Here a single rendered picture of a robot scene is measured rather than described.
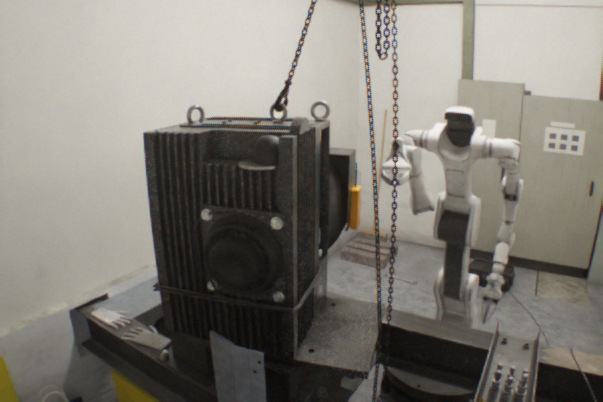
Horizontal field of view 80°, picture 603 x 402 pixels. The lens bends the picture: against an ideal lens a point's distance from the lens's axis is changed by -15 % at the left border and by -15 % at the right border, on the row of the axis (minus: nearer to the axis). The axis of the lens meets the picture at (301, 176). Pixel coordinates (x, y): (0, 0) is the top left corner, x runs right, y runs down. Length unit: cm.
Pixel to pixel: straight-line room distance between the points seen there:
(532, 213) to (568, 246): 46
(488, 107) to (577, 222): 133
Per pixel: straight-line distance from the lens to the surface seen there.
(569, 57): 420
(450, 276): 229
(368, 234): 457
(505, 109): 397
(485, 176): 407
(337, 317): 161
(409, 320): 207
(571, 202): 410
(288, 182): 114
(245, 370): 124
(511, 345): 201
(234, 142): 128
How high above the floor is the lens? 178
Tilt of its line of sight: 14 degrees down
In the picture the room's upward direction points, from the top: straight up
